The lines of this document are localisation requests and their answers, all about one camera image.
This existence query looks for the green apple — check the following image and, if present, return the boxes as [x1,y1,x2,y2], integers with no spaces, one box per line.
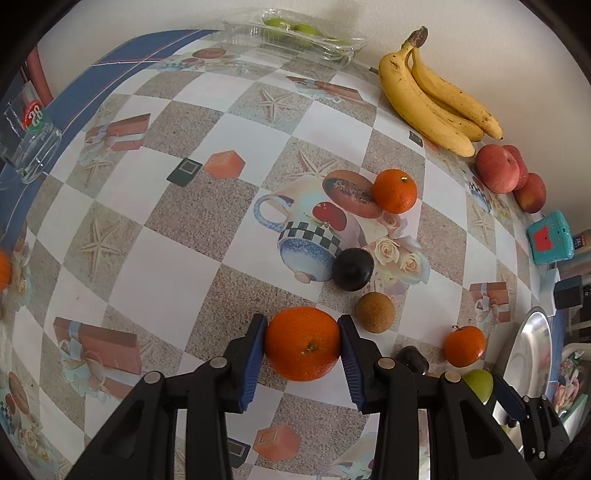
[463,369,494,404]

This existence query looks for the brown round fruit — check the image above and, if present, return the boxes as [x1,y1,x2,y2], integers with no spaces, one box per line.
[355,292,396,334]

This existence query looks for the large orange tangerine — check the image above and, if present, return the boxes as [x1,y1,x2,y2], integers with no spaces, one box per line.
[264,306,341,382]

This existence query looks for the green fruits in tray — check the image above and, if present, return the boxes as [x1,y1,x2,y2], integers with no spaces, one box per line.
[263,17,351,46]

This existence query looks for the large metal plate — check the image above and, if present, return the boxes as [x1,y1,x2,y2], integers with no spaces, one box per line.
[496,306,553,398]

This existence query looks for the teal plastic box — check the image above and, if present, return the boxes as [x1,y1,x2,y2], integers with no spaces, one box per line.
[526,210,575,265]

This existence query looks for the dark plum on table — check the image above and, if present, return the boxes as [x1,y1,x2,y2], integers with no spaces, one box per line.
[332,248,375,292]

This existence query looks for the clear plastic bag with fruit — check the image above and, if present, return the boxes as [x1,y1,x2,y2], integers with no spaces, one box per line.
[0,245,15,323]

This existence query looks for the rear red apple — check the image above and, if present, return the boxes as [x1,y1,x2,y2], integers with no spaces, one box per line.
[513,173,547,214]

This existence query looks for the small tangerine near cup print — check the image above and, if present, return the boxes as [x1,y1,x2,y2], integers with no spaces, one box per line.
[372,169,418,214]

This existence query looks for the middle red apple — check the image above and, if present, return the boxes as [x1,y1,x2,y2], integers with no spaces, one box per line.
[503,145,529,190]

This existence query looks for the glass mug with logo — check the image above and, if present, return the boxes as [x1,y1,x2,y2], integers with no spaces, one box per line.
[1,81,61,189]

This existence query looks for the yellow banana bunch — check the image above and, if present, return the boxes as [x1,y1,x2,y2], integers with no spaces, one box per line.
[378,26,503,158]

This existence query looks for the clear plastic fruit tray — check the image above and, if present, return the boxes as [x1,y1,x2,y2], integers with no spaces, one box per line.
[222,17,369,64]

